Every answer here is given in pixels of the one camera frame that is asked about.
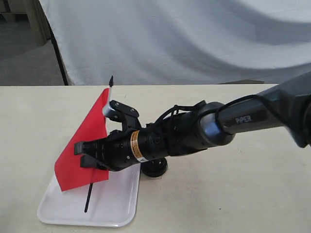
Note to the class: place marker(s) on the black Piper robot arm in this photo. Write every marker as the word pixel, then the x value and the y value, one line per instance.
pixel 185 130

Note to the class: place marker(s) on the black round flag base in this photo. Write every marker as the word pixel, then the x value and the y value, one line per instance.
pixel 154 168

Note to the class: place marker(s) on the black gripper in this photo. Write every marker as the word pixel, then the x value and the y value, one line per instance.
pixel 113 152

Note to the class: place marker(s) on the white backdrop cloth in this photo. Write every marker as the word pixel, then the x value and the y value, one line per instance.
pixel 181 41

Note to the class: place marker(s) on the red flag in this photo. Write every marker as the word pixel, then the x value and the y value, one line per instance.
pixel 75 167

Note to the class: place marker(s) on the wooden furniture in background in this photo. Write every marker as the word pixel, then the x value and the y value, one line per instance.
pixel 11 9

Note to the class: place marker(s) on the white plastic tray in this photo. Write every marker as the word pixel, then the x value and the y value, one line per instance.
pixel 112 202

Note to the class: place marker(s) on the black backdrop stand pole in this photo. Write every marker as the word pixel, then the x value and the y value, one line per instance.
pixel 58 57

